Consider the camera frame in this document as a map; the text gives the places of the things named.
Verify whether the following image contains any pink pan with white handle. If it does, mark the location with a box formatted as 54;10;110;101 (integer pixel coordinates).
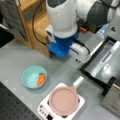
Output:
49;76;85;116

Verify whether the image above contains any teal bowl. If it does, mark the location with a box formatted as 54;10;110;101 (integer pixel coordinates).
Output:
21;66;47;89

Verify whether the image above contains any orange carrot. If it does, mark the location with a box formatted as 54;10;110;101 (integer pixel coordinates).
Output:
37;74;46;86

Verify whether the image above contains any blue and white gripper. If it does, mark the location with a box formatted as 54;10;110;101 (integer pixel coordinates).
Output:
46;25;90;63

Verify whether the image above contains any silver toaster oven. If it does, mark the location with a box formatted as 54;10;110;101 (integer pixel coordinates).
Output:
102;76;120;117

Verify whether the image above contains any white induction cooker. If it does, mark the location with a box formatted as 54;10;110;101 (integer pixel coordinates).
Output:
37;83;85;120

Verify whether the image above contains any black oven door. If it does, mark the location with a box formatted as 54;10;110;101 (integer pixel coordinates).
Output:
80;38;120;91

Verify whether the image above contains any wooden drawer cabinet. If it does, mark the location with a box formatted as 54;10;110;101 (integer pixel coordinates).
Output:
12;0;78;59

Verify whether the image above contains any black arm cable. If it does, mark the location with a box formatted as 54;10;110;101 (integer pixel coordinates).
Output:
31;0;54;46

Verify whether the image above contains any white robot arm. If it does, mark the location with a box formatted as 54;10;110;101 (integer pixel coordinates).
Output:
46;0;120;63

